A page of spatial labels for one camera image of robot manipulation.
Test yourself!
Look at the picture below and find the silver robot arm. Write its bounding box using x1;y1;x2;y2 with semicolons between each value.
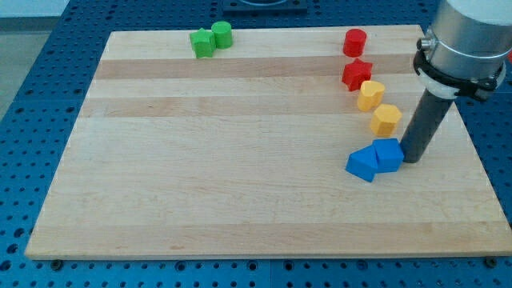
414;0;511;102

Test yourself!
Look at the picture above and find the green star block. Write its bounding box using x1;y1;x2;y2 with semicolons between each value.
189;28;216;58

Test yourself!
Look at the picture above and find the red star block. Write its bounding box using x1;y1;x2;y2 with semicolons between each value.
342;58;373;91

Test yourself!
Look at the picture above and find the wooden board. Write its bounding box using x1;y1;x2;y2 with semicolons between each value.
25;27;511;260

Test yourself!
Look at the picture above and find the blue triangle block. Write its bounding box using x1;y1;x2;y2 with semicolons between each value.
345;146;378;182

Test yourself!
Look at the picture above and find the green cylinder block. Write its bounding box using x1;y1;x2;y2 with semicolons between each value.
211;21;233;49

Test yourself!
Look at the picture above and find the yellow heart block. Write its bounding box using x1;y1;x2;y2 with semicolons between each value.
357;80;386;112

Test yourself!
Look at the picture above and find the yellow hexagon block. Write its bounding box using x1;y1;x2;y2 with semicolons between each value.
370;104;402;137

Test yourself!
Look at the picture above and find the blue cube block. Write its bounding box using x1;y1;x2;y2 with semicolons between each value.
372;138;404;173

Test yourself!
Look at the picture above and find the red cylinder block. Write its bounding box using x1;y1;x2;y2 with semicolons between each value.
342;29;367;58

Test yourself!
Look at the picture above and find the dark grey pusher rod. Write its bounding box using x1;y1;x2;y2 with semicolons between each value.
400;90;454;163

